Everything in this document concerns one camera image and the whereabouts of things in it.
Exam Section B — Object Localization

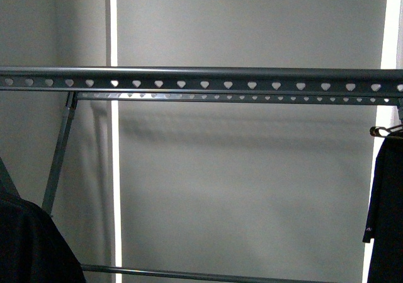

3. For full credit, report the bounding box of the black printed t-shirt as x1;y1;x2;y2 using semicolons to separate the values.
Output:
0;189;87;283

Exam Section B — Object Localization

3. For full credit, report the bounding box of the grey metal clothes rack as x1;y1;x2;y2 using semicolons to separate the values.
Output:
1;67;402;282

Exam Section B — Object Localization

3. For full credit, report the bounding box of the metal hanger at right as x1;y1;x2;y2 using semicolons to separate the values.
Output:
370;124;402;139

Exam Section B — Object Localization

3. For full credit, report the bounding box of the black hanging t-shirt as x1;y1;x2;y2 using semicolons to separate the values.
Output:
363;134;402;282

